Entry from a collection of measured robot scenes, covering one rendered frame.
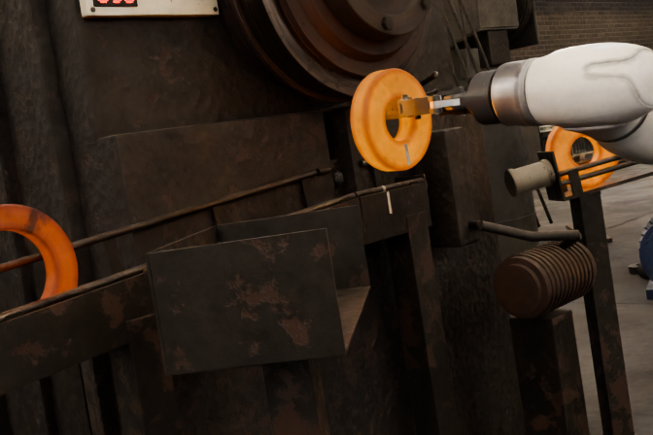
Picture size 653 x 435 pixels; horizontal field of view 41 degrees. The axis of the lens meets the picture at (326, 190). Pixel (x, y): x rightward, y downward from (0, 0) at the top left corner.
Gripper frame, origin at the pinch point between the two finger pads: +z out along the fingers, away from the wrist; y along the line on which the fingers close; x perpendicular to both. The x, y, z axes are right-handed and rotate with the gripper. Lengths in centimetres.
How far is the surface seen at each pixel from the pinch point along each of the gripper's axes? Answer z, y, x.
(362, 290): -8.4, -20.4, -23.2
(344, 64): 17.7, 9.7, 8.6
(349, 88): 19.2, 11.9, 4.4
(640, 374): 29, 133, -87
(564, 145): 7, 62, -12
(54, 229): 20, -48, -10
